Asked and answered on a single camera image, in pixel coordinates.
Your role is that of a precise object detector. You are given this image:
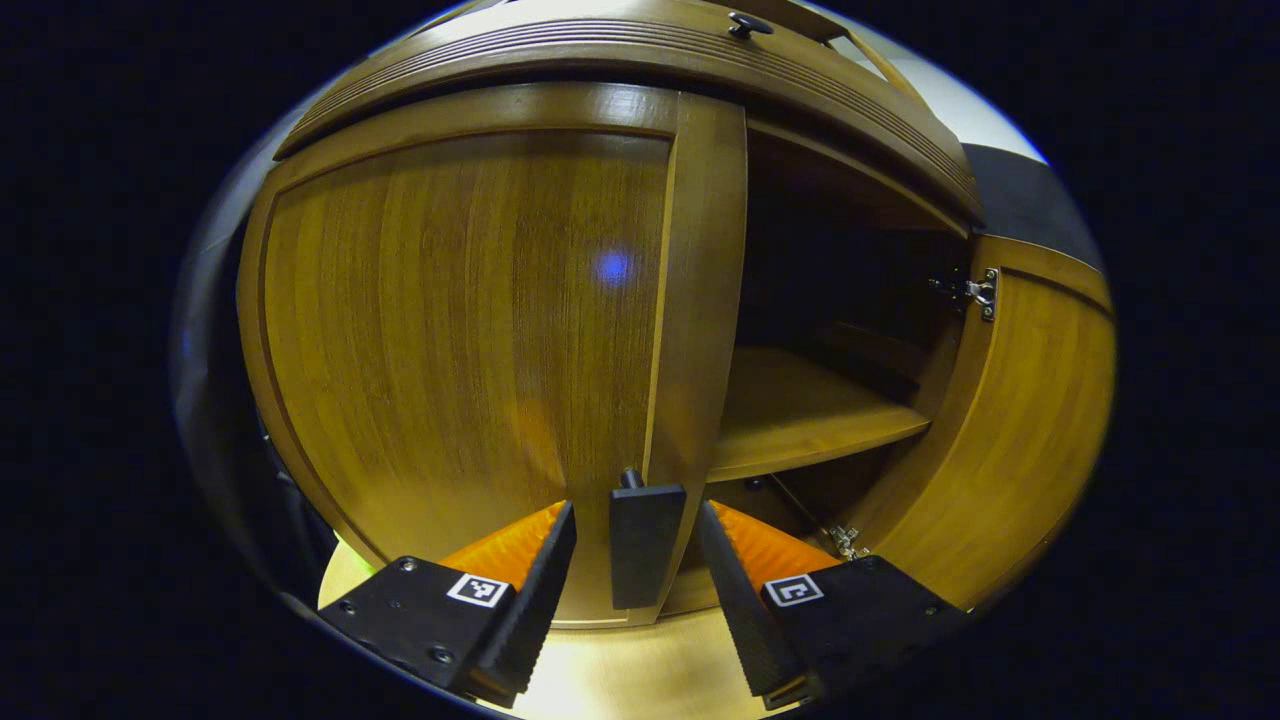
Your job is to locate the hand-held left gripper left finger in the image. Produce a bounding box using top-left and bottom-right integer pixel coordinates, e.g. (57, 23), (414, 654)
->
(318, 500), (578, 709)

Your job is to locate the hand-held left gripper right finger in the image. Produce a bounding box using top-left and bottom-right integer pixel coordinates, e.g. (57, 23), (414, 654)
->
(697, 500), (969, 711)

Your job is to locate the wooden double-door shoe cabinet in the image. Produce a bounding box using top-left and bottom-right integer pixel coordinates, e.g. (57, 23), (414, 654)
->
(235, 0), (1118, 631)

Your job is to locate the wooden cabinet door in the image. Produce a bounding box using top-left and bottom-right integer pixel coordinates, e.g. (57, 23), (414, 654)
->
(850, 235), (1118, 613)
(237, 82), (749, 629)

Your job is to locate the wooden inner cabinet shelf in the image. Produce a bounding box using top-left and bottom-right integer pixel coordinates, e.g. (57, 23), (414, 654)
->
(705, 345), (933, 483)

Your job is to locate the wooden cabinet drawer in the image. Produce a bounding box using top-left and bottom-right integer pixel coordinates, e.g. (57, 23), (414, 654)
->
(272, 0), (986, 226)

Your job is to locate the black left door handle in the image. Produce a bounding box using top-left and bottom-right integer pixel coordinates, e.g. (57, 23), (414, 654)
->
(610, 468), (688, 611)

